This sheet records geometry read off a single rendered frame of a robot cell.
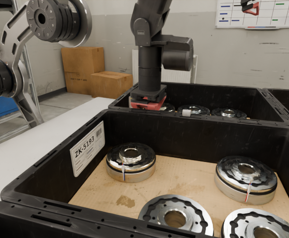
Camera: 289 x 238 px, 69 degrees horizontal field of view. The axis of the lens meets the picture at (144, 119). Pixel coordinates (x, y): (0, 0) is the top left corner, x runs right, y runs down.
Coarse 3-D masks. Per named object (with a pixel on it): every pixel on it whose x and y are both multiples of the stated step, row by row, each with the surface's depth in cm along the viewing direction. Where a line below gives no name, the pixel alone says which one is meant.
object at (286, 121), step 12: (168, 84) 73; (180, 84) 72; (192, 84) 71; (204, 84) 71; (120, 96) 58; (264, 96) 58; (108, 108) 51; (120, 108) 50; (132, 108) 50; (276, 108) 50; (240, 120) 43; (252, 120) 43; (264, 120) 43; (288, 120) 43
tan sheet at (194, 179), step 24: (96, 168) 45; (168, 168) 45; (192, 168) 45; (96, 192) 38; (120, 192) 38; (144, 192) 38; (168, 192) 38; (192, 192) 38; (216, 192) 38; (216, 216) 33; (288, 216) 33
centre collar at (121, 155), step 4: (124, 148) 45; (128, 148) 45; (132, 148) 45; (136, 148) 45; (120, 152) 44; (124, 152) 44; (140, 152) 44; (120, 156) 43; (124, 156) 42; (128, 156) 42; (132, 156) 42; (136, 156) 42; (140, 156) 43; (128, 160) 42; (132, 160) 42
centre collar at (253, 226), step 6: (252, 222) 28; (258, 222) 28; (264, 222) 28; (246, 228) 27; (252, 228) 27; (258, 228) 27; (264, 228) 27; (270, 228) 27; (276, 228) 27; (246, 234) 26; (252, 234) 26; (276, 234) 26; (282, 234) 26
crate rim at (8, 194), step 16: (112, 112) 48; (128, 112) 47; (144, 112) 47; (80, 128) 40; (272, 128) 40; (288, 128) 40; (64, 144) 34; (48, 160) 30; (32, 176) 27; (0, 192) 24; (16, 192) 24; (48, 208) 22; (64, 208) 22; (80, 208) 22; (112, 224) 20; (128, 224) 20; (144, 224) 20; (160, 224) 20
